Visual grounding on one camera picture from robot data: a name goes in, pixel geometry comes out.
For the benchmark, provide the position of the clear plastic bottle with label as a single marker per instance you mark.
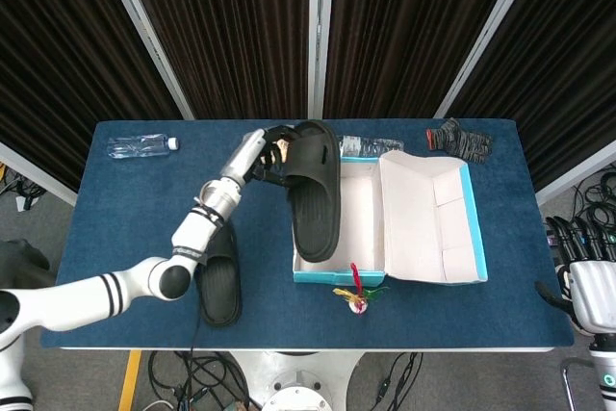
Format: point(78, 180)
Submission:
point(370, 146)

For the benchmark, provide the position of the clear bottle with white cap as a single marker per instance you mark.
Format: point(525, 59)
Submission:
point(139, 147)

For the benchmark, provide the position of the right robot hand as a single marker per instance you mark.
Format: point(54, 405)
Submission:
point(592, 286)

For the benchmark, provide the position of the black rubber slipper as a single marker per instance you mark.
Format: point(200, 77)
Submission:
point(221, 286)
point(315, 209)

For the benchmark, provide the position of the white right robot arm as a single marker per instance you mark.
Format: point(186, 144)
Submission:
point(606, 372)

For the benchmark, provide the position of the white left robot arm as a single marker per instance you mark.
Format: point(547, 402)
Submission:
point(130, 281)

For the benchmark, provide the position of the grey knitted glove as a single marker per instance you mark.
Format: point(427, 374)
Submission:
point(457, 141)

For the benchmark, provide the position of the colourful feather shuttlecock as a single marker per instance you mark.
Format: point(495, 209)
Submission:
point(358, 305)

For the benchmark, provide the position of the light blue cardboard shoe box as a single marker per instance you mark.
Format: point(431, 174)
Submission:
point(414, 218)

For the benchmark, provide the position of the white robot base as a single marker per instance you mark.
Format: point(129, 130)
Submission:
point(298, 382)

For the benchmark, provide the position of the white partition post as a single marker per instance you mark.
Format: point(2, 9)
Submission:
point(144, 35)
point(572, 180)
point(321, 31)
point(486, 31)
point(38, 172)

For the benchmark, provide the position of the yellow floor tape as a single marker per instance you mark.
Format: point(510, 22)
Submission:
point(130, 379)

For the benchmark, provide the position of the blue table cloth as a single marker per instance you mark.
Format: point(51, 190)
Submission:
point(144, 199)

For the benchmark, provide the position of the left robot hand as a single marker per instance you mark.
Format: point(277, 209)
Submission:
point(250, 151)

